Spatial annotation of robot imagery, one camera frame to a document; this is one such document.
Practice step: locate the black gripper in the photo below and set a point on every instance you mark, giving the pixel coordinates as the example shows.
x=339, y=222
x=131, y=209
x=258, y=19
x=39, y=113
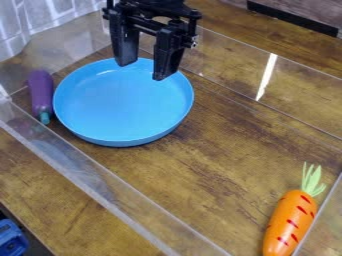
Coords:
x=149, y=16

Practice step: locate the orange toy carrot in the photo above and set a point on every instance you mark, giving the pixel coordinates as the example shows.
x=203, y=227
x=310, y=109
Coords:
x=294, y=214

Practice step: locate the blue round plate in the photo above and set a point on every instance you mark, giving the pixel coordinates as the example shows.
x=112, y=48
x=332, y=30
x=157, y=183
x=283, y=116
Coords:
x=115, y=106

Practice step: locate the purple toy eggplant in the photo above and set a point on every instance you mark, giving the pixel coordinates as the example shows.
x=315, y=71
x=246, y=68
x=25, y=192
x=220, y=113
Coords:
x=40, y=84

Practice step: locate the white patterned curtain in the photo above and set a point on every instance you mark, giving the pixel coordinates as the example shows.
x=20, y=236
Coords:
x=25, y=17

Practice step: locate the dark wooden furniture edge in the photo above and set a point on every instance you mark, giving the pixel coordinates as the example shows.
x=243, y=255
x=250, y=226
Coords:
x=318, y=15

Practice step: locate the blue object at corner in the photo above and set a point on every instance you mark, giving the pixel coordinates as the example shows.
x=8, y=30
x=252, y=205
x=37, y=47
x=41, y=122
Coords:
x=13, y=243

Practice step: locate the clear acrylic enclosure wall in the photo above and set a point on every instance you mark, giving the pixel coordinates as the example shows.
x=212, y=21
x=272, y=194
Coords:
x=194, y=194

